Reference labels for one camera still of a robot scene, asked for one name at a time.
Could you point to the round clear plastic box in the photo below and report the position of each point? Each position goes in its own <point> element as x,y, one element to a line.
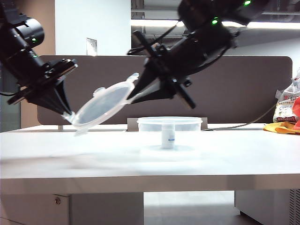
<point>187,124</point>

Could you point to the red orange plastic bag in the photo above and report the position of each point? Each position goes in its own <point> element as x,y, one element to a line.
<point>297,112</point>

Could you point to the white drawer cabinet with lock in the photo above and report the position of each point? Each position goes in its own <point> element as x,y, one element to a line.
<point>93,208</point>

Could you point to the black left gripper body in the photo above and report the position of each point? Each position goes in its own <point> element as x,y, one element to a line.
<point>35,86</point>

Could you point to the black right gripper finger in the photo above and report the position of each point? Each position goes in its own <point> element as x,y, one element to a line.
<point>161,91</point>
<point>146,79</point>

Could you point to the long ceiling light strip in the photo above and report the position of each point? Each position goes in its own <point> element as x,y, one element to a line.
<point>152,22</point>

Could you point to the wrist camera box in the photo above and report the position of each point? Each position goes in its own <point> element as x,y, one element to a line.
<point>62,66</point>
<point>159,49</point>

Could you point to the clear round clip lid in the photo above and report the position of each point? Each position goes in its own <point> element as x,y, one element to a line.
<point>103,105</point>

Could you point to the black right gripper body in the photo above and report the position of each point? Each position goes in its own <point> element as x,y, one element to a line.
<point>178,63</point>

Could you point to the white cabinet with vent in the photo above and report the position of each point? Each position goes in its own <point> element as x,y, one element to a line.
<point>269,206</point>

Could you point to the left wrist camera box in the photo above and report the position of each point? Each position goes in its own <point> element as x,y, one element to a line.
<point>62,66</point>

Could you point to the brown desk divider panel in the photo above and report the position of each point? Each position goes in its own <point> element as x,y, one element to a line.
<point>234,93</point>

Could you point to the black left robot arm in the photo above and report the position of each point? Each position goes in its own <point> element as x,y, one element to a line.
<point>18,51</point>

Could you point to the white printed snack bag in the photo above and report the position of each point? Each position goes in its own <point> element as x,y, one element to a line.
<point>284,105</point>

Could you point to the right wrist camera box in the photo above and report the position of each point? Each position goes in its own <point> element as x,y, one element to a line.
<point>159,49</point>

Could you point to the metal wall plate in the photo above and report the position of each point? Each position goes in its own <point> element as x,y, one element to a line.
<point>91,47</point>

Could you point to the grey divider bracket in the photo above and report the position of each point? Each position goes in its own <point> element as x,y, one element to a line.
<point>60,128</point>

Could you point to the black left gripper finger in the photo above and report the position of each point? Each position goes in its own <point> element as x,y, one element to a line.
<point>63,96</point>
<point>47,102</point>

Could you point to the small white medicine bottle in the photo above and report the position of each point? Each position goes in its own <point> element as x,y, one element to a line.
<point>167,138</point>

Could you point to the yellow orange cloth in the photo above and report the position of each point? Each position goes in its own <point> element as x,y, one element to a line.
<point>279,128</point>

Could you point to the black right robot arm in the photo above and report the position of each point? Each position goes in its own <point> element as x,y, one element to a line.
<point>218,35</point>

